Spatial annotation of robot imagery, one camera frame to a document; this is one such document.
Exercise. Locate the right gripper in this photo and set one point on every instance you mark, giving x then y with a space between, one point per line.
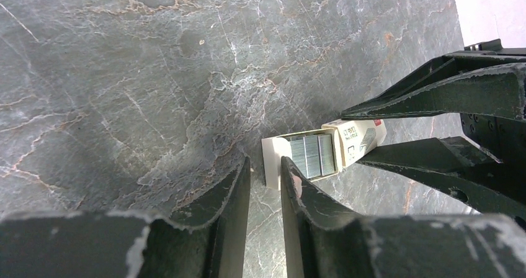
485 84

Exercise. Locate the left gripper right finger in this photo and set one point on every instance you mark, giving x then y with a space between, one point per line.
324 238

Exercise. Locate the staple box grey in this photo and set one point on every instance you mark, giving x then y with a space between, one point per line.
316 153

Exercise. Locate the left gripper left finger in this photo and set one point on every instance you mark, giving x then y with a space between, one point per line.
203 239

